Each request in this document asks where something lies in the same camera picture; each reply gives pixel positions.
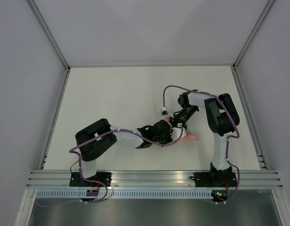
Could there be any pink cloth napkin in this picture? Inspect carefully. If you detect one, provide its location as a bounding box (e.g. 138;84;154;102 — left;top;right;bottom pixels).
164;117;199;142

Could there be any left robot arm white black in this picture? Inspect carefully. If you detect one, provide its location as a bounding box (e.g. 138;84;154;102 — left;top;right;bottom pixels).
75;119;173;186

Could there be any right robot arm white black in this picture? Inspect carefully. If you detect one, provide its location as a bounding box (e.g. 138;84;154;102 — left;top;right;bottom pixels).
169;90;240;186

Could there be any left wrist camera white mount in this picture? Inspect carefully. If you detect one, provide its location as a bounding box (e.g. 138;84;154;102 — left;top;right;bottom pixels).
170;123;189;142

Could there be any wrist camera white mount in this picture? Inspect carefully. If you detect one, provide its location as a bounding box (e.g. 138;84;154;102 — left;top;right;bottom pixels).
161;107;172;116
170;123;189;142

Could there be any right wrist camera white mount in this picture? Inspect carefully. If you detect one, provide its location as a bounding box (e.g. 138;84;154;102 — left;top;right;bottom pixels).
161;107;172;116

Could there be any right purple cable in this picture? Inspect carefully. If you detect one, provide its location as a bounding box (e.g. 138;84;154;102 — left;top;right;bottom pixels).
162;85;240;205

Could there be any purple cable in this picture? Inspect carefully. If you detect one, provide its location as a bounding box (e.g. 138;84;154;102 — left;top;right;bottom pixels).
36;124;184;208
162;85;240;205

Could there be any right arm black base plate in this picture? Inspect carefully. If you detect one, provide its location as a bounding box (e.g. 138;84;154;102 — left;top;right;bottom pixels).
189;172;237;188

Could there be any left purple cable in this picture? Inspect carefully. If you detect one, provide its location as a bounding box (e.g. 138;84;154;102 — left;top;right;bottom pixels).
36;124;184;208

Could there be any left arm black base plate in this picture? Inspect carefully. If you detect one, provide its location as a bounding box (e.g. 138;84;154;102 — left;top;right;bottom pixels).
69;172;112;187

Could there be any aluminium mounting rail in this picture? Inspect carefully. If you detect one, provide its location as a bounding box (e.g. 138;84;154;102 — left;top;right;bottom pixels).
26;170;283;190

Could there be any white slotted cable duct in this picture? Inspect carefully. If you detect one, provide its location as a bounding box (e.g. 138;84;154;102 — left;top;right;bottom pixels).
36;188;212;200

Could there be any right aluminium frame post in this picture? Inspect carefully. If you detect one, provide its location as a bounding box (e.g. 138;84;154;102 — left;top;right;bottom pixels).
232;0;276;70

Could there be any aluminium frame post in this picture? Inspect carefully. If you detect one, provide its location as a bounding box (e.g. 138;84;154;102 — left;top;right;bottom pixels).
232;0;276;70
26;0;70;72

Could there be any left aluminium frame post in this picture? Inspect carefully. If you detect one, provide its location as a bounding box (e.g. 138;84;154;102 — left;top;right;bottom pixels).
26;0;70;72

